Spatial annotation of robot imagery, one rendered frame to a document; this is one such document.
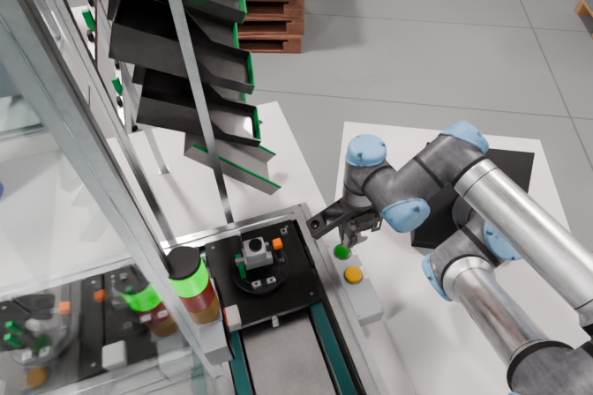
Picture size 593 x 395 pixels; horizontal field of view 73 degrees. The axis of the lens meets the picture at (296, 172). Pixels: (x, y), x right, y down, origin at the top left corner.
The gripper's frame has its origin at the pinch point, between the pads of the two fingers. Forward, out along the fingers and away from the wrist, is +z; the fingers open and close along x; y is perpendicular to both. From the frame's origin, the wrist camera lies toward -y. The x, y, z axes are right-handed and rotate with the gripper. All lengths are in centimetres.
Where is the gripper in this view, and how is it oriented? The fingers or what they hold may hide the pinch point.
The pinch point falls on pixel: (343, 245)
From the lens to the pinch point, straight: 103.7
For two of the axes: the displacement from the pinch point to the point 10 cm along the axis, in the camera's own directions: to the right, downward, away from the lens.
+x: -3.1, -7.1, 6.3
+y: 9.5, -2.5, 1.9
